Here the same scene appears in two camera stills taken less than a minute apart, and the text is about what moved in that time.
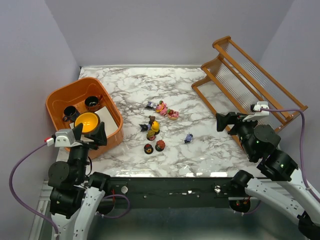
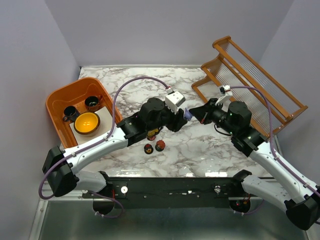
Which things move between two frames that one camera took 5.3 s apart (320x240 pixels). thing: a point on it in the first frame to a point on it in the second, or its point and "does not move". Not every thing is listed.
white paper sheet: [105, 117] does not move
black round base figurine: [148, 149] does not move
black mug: [71, 114] does not move
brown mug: [92, 103] does not move
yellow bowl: [91, 122] does not move
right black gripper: [235, 124] to [211, 110]
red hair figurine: [160, 144] does not move
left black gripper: [85, 142] to [175, 120]
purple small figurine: [188, 138] to [187, 115]
